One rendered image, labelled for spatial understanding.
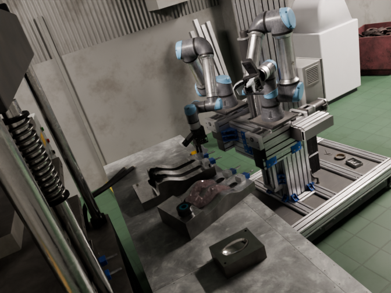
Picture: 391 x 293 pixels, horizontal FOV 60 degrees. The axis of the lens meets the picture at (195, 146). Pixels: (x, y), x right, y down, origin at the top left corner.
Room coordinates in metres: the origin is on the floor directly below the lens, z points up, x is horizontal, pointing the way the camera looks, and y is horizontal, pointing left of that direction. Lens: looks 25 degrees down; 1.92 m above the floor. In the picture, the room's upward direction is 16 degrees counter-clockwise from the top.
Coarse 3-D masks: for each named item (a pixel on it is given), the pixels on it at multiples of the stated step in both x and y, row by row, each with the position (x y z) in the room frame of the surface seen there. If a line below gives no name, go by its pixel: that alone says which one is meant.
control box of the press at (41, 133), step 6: (36, 120) 1.99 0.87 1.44; (36, 126) 1.89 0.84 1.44; (42, 132) 2.01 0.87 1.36; (36, 138) 1.79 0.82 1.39; (42, 138) 1.89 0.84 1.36; (48, 144) 2.00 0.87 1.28; (42, 150) 1.79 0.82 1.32; (48, 150) 1.89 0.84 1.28; (54, 150) 2.01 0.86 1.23; (54, 156) 1.99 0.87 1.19
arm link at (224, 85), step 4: (216, 76) 2.47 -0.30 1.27; (220, 76) 2.46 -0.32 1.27; (224, 76) 2.44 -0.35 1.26; (228, 76) 2.43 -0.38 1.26; (216, 80) 2.41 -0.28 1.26; (220, 80) 2.39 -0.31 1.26; (224, 80) 2.38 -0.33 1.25; (228, 80) 2.40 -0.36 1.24; (216, 84) 2.41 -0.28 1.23; (220, 84) 2.39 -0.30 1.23; (224, 84) 2.38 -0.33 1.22; (228, 84) 2.39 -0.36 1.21; (220, 88) 2.39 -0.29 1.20; (224, 88) 2.38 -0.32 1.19; (228, 88) 2.39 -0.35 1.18; (232, 88) 2.42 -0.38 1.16; (220, 92) 2.40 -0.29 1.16; (224, 92) 2.39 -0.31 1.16; (228, 92) 2.39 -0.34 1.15; (232, 92) 2.40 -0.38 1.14
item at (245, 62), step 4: (244, 60) 1.56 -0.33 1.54; (248, 60) 1.55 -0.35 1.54; (252, 60) 1.56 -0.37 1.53; (244, 64) 1.56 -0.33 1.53; (248, 64) 1.55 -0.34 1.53; (252, 64) 1.55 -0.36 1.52; (248, 68) 1.57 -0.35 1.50; (252, 68) 1.56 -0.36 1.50; (256, 68) 1.57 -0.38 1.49; (248, 72) 1.59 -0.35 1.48; (252, 72) 1.58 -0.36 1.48; (256, 72) 1.57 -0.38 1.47
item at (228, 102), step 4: (220, 96) 2.41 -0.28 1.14; (224, 96) 2.39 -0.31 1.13; (228, 96) 2.38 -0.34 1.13; (232, 96) 2.40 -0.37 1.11; (224, 100) 2.39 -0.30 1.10; (228, 100) 2.38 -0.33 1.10; (232, 100) 2.38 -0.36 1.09; (236, 100) 2.43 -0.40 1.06; (224, 104) 2.38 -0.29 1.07; (228, 104) 2.37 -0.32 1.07; (232, 104) 2.37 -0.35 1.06; (236, 104) 2.39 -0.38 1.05; (224, 108) 2.38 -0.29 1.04; (228, 108) 2.37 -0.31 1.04
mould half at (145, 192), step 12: (192, 156) 2.06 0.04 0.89; (192, 168) 1.91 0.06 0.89; (204, 168) 1.86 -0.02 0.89; (144, 180) 1.98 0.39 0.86; (156, 180) 1.80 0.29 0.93; (168, 180) 1.77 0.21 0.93; (180, 180) 1.79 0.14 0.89; (192, 180) 1.81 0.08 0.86; (144, 192) 1.82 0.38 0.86; (156, 192) 1.78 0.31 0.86; (168, 192) 1.76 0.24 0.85; (180, 192) 1.78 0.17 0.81; (144, 204) 1.72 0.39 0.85; (156, 204) 1.73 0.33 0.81
